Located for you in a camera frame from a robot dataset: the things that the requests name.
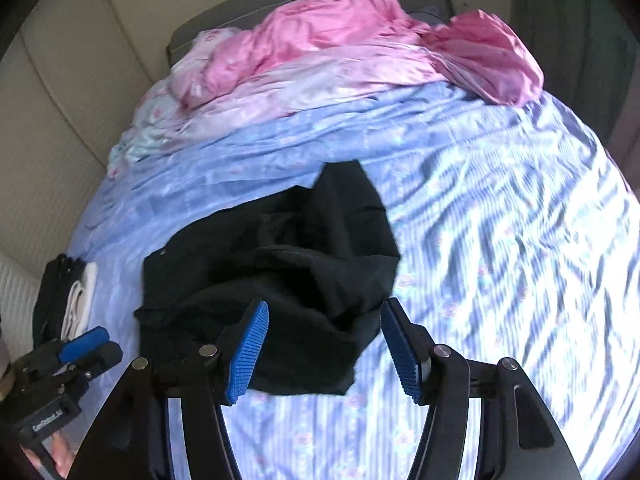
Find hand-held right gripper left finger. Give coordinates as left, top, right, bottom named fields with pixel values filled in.
left=66, top=299, right=271, bottom=480

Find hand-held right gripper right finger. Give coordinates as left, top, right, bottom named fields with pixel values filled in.
left=380, top=297, right=584, bottom=480

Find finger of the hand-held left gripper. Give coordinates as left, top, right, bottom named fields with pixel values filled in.
left=70, top=342, right=125, bottom=392
left=56, top=326, right=111, bottom=364

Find black pants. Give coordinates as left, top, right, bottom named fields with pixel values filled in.
left=133, top=160, right=404, bottom=397

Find person's left hand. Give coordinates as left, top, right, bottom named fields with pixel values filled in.
left=25, top=432, right=79, bottom=479

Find white folded cloth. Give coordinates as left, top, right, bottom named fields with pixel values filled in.
left=60, top=261, right=99, bottom=339

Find black folded cloth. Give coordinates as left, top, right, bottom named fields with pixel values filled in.
left=31, top=254, right=77, bottom=343

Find white ribbed panel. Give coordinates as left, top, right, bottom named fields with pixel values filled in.
left=0, top=249, right=42, bottom=363

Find blue floral bed sheet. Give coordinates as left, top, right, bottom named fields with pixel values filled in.
left=64, top=82, right=640, bottom=480

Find pale pink floral quilt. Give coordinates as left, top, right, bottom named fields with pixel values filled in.
left=107, top=29, right=453, bottom=177

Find bright pink blanket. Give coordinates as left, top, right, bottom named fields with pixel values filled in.
left=206, top=0, right=545, bottom=107

